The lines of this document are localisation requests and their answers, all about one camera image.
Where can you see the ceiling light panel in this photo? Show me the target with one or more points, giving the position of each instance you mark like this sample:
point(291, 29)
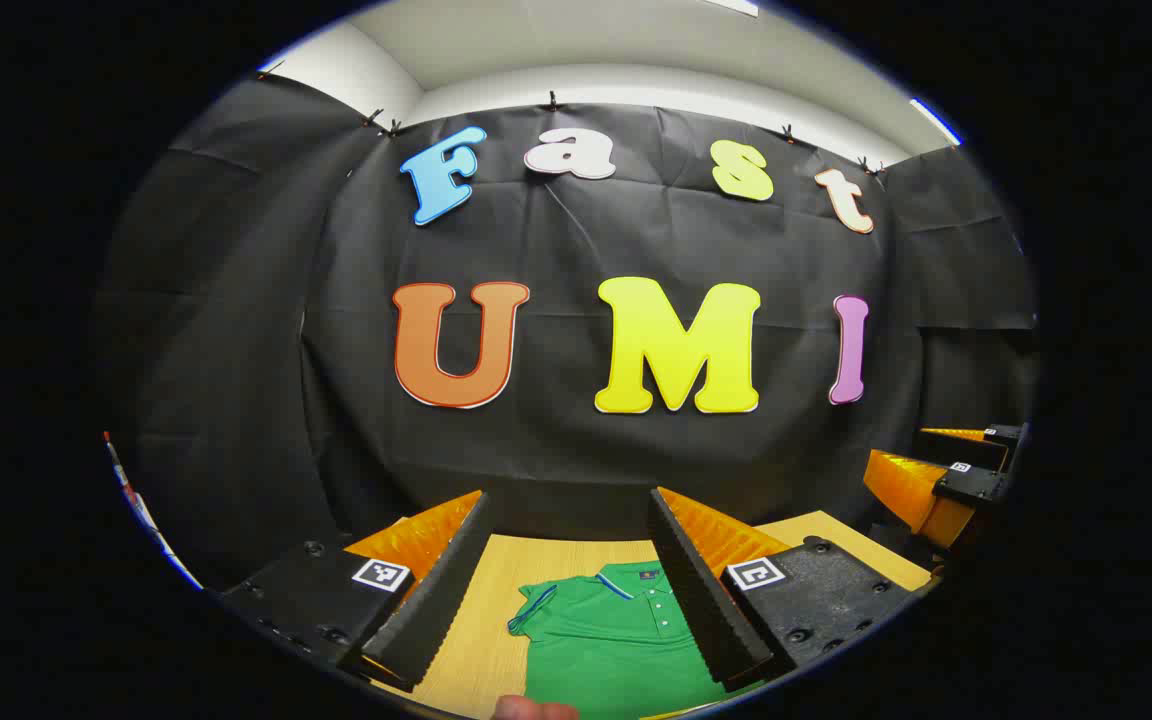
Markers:
point(936, 120)
point(731, 6)

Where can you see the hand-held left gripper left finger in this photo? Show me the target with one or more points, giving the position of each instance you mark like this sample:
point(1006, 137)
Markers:
point(436, 600)

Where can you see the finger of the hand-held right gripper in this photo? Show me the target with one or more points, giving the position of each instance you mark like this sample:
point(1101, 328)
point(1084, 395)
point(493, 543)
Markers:
point(966, 450)
point(911, 490)

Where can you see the black backdrop cloth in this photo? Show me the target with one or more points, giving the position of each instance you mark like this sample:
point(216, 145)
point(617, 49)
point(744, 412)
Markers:
point(556, 450)

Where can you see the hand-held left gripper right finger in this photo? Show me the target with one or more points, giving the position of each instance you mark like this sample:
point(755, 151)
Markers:
point(701, 600)

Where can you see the colourful printed sheet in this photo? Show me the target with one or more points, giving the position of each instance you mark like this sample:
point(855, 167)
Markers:
point(141, 510)

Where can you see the green T-shirt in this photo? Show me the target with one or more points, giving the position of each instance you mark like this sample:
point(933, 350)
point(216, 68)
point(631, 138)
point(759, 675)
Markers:
point(616, 650)

